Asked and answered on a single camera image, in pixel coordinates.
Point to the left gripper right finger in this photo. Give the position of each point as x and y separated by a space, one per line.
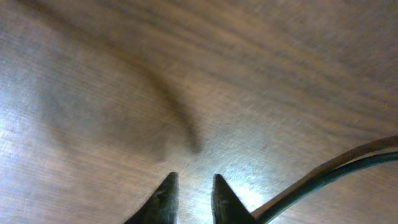
226 206

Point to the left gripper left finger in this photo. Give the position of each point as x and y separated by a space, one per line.
162 206

